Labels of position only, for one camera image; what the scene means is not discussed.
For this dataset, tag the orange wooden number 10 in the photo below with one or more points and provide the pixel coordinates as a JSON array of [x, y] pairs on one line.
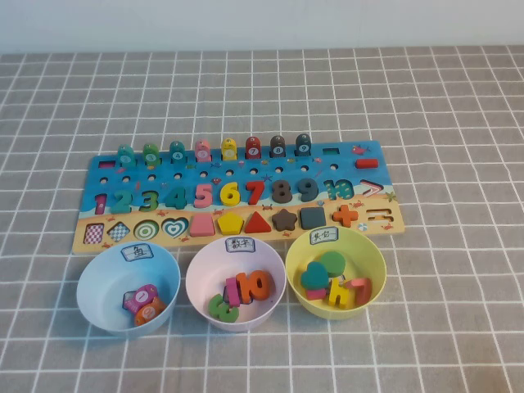
[[245, 286]]

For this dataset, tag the orange wooden plus sign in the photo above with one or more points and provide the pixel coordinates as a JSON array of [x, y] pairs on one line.
[[345, 215]]

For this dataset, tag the teal fish piece number 4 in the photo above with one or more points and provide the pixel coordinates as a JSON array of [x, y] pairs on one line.
[[177, 154]]

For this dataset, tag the brown fish piece number 8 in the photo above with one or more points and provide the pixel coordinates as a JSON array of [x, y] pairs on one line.
[[278, 149]]

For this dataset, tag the green fish piece number 3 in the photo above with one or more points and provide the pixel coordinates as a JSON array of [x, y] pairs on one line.
[[150, 155]]

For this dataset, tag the brown wooden star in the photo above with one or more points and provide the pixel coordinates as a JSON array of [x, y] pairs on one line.
[[284, 220]]

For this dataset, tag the teal wooden number 2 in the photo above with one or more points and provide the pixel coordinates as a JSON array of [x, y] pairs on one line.
[[122, 208]]

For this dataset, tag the magenta wooden number 1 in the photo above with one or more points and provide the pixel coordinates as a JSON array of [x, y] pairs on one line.
[[233, 292]]

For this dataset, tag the pink wooden trapezoid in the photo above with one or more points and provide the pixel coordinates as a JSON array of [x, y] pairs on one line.
[[201, 226]]

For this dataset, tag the dark grey wooden number 9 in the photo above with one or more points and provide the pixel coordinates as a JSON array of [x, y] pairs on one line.
[[313, 192]]

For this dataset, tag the dark grey wooden square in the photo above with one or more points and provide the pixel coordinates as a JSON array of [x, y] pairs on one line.
[[313, 218]]

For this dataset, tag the light blue plastic bowl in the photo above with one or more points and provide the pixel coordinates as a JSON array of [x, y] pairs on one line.
[[102, 286]]

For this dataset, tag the yellow wooden equals sign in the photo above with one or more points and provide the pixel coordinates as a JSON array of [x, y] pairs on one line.
[[337, 294]]

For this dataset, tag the teal fish piece number 2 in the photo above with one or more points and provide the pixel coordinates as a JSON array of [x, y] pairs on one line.
[[125, 157]]

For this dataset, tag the grey checked tablecloth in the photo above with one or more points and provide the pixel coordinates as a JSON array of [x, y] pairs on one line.
[[450, 327]]

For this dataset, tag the teal wooden number 4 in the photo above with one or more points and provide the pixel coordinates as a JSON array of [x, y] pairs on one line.
[[180, 198]]

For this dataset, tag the magenta fish piece number 1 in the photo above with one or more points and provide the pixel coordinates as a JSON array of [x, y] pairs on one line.
[[137, 296]]

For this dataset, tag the teal wooden heart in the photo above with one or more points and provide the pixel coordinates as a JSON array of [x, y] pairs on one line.
[[314, 276]]

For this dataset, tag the brown wooden number 8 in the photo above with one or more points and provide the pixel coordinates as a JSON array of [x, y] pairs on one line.
[[282, 191]]

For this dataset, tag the red fish piece number 7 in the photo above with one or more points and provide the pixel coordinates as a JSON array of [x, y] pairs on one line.
[[253, 150]]

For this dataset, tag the red wooden minus sign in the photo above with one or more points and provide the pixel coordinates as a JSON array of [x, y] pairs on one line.
[[367, 163]]

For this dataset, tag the colourful wooden puzzle board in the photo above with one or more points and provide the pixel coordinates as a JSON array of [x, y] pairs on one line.
[[292, 176]]

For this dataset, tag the light pink plastic bowl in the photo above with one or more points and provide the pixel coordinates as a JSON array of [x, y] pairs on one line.
[[204, 270]]

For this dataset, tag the pink wooden number 5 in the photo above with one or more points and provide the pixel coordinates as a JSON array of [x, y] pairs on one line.
[[204, 187]]

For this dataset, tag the green wooden circle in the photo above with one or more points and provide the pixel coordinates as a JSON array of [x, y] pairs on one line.
[[333, 262]]

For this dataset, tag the red wooden triangle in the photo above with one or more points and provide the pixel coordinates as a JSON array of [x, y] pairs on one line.
[[258, 225]]

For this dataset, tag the pink wooden rectangle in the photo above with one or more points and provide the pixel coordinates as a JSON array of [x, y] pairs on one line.
[[315, 294]]

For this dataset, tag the light yellow plastic bowl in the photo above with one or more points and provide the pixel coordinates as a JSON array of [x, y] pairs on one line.
[[368, 258]]

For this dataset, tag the pink fish piece number 5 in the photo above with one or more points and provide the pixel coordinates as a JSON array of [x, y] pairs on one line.
[[202, 152]]

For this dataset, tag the yellow wooden pentagon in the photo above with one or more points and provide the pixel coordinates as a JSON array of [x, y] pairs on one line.
[[230, 224]]

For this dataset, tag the red wooden number 7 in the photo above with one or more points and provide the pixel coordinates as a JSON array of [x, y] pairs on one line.
[[256, 186]]

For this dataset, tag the yellow fish piece number 6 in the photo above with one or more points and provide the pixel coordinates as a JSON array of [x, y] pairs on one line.
[[229, 151]]

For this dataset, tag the orange fish piece number 10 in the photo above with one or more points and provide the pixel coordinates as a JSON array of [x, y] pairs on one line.
[[147, 313]]

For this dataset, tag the salmon wooden greater-than sign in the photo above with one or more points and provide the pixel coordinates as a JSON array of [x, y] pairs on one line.
[[364, 290]]

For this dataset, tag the yellow wooden number 6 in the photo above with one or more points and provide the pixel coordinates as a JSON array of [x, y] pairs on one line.
[[225, 196]]

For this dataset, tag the dark teal fish piece number 9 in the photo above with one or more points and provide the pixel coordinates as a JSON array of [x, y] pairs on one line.
[[303, 147]]

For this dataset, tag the green wooden number 3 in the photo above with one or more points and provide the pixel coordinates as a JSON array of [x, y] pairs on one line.
[[215, 309]]

